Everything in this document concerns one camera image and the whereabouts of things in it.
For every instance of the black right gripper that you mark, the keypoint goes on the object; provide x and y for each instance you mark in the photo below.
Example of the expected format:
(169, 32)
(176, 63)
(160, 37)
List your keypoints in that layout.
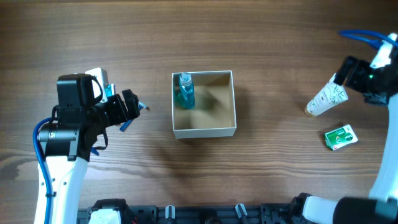
(349, 73)

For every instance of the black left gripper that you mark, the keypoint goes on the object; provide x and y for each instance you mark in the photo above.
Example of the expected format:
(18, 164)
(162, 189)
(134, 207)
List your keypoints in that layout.
(123, 107)

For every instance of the white lotion tube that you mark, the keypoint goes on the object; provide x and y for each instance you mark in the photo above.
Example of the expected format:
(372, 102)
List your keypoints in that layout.
(329, 96)

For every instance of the blue mouthwash bottle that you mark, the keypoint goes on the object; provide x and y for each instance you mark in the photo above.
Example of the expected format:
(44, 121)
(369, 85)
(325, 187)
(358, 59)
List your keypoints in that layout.
(184, 91)

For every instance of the green soap box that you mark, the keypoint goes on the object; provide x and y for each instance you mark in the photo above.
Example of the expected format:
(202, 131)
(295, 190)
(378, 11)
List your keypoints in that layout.
(340, 137)

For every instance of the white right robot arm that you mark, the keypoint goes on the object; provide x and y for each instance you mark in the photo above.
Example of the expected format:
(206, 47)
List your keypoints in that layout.
(378, 85)

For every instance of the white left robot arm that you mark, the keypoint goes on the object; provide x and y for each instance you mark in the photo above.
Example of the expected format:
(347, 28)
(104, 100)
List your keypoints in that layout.
(63, 143)

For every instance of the white cardboard box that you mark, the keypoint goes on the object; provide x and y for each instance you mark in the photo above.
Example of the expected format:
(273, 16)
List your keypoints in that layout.
(214, 114)

